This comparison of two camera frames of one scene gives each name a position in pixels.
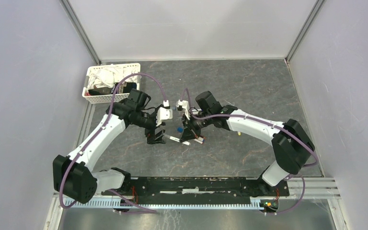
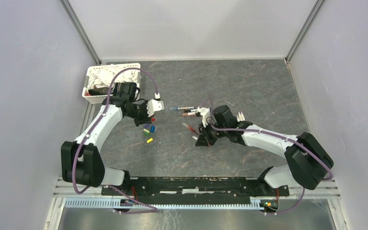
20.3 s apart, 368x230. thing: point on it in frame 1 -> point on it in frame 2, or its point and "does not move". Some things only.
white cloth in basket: x=109 y=75 does not move
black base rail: x=197 y=188 does not move
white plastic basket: x=107 y=98 does not move
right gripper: x=188 y=134 -> x=204 y=139
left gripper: x=150 y=133 -> x=145 y=119
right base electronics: x=270 y=205 does not move
